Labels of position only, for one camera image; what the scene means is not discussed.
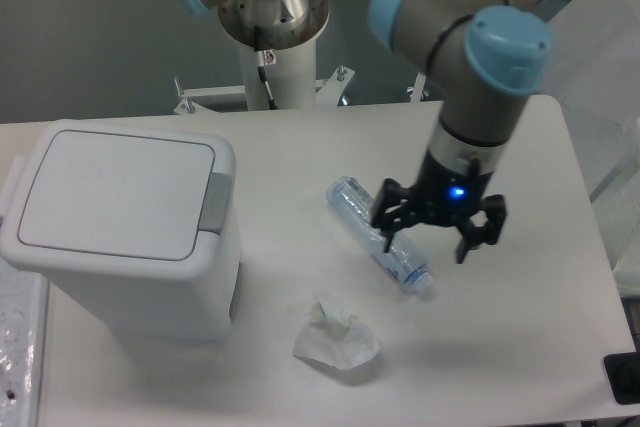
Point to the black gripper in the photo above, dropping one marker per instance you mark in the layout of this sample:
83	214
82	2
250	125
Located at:
441	197

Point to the white push-lid trash can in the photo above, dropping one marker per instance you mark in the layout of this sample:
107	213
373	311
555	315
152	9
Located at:
135	224

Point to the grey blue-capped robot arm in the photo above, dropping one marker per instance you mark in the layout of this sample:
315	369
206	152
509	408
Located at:
488	57

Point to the crushed clear plastic bottle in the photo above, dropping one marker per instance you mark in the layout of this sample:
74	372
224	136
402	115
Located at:
404	261

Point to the crumpled white tissue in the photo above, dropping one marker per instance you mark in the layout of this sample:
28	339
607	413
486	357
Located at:
334	335

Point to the translucent plastic box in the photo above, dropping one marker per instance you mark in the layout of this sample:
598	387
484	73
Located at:
594	74

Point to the black device at edge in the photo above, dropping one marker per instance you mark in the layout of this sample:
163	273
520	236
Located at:
622	370

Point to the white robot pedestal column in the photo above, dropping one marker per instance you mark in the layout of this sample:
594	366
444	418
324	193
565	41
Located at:
277	74

